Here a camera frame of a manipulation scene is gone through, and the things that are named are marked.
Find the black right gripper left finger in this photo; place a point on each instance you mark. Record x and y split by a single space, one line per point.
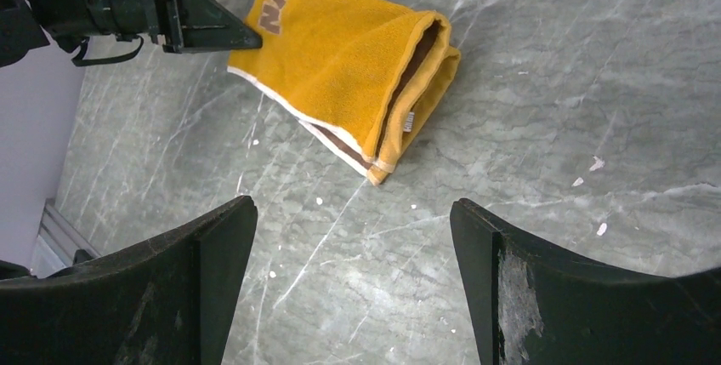
167 300

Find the aluminium front rail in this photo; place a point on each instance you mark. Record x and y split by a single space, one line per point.
58 244

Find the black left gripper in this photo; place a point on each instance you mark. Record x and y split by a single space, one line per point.
188 26

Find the brown and yellow towel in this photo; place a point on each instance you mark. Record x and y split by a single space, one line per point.
363 76

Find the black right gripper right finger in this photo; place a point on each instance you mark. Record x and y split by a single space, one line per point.
533 302

